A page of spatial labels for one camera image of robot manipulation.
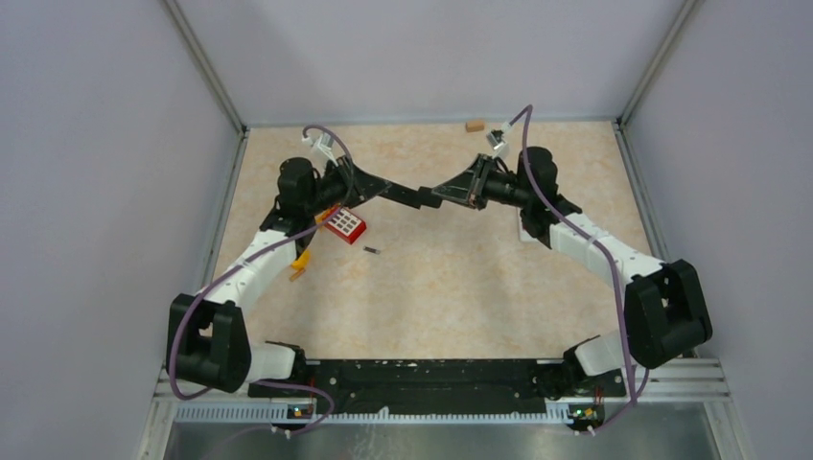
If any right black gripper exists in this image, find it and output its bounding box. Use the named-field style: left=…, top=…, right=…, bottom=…
left=432, top=154, right=531, bottom=212

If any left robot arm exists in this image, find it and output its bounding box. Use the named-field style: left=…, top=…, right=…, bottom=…
left=166, top=156, right=391, bottom=401

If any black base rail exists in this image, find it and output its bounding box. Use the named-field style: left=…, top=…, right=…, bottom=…
left=247, top=358, right=627, bottom=416

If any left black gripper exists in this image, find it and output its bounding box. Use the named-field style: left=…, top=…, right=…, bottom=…
left=305, top=154, right=391, bottom=216

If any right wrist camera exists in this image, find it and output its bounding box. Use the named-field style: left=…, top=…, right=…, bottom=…
left=486, top=128, right=510, bottom=159

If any small wooden block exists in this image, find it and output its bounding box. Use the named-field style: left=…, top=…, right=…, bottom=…
left=464, top=120, right=486, bottom=133

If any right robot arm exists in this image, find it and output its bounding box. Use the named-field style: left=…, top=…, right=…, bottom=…
left=428, top=147, right=713, bottom=399

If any red yellow toy phone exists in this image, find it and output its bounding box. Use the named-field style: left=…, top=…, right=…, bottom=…
left=290, top=205, right=367, bottom=271

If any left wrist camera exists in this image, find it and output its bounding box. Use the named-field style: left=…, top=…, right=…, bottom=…
left=302, top=132, right=336, bottom=162

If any black remote control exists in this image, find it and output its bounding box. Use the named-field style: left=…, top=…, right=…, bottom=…
left=380, top=182, right=443, bottom=209

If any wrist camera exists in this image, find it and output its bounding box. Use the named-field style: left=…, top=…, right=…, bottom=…
left=486, top=128, right=510, bottom=159
left=302, top=132, right=336, bottom=162

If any white red remote control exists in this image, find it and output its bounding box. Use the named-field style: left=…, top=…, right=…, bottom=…
left=517, top=210, right=537, bottom=243

